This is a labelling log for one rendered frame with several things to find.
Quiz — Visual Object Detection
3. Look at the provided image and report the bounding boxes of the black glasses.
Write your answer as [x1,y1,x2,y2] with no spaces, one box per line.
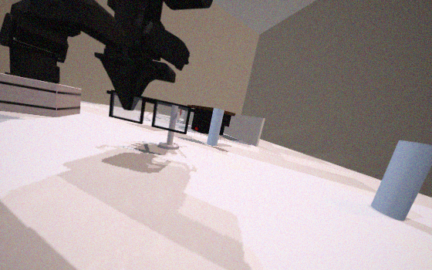
[107,90,197,135]

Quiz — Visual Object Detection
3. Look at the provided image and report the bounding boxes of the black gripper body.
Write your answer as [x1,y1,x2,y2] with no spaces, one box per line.
[30,0,176,83]

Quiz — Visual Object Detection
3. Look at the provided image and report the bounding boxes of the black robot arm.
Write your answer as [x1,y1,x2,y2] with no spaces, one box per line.
[0,0,213,84]

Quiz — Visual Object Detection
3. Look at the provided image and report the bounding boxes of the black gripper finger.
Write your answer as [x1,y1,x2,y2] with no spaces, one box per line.
[134,70,162,96]
[94,52,147,110]

